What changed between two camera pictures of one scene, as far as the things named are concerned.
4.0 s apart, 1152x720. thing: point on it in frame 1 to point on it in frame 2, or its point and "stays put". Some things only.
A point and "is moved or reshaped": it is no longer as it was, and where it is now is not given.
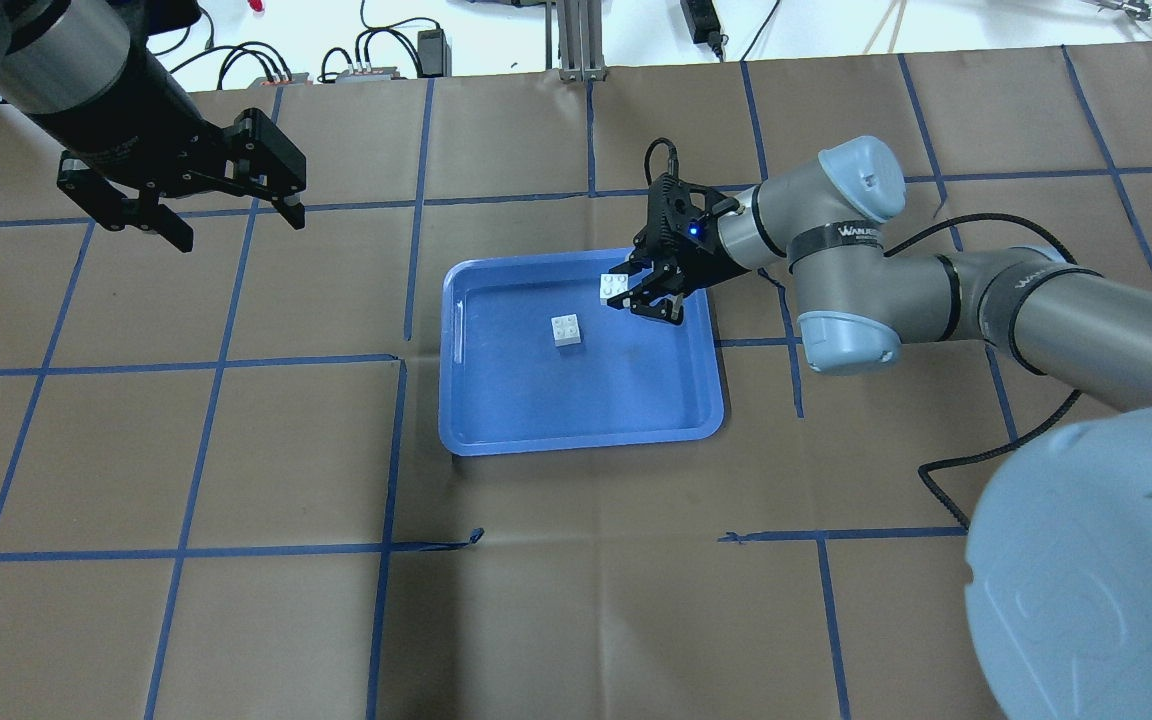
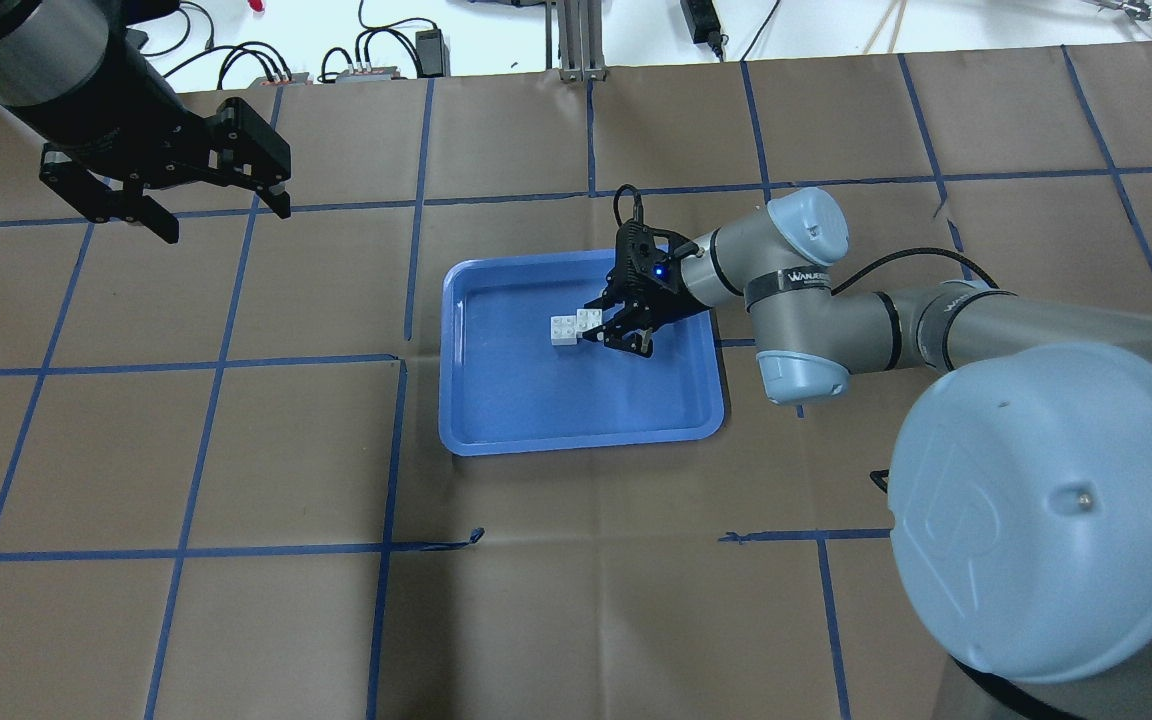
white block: [612, 285] is moved or reshaped
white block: [565, 330] stays put
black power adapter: [703, 24] stays put
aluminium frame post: [579, 39] stays put
